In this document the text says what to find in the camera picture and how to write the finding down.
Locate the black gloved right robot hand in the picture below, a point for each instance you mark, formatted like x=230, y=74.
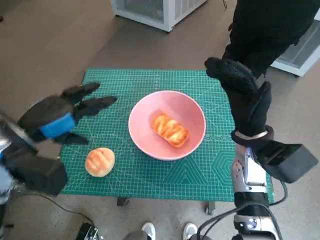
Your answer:
x=250, y=107

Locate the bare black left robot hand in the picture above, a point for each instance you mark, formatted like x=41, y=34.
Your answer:
x=50, y=117

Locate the round toy bread bun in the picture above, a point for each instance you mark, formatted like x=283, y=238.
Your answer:
x=100, y=162

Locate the oblong toy bread loaf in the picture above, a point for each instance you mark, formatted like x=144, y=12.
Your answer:
x=170, y=130

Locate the pink bowl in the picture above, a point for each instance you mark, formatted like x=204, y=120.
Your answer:
x=145, y=120

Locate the white cabinet with metal grille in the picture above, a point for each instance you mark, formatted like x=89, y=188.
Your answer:
x=302, y=55

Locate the person in black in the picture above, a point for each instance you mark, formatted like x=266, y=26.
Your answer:
x=262, y=30

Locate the green cutting mat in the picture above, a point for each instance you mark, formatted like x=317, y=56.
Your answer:
x=150, y=180

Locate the black metal floor device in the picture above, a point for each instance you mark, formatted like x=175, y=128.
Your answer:
x=90, y=232

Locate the white cabinet with glass front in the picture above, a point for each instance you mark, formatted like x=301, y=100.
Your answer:
x=170, y=12

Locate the white shoe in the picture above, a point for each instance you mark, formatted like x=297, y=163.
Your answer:
x=149, y=228
x=190, y=228

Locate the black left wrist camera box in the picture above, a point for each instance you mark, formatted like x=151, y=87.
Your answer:
x=37, y=172

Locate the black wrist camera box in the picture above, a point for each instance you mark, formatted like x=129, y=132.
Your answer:
x=287, y=162
x=37, y=172

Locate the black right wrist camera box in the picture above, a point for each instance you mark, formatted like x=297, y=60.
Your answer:
x=287, y=162

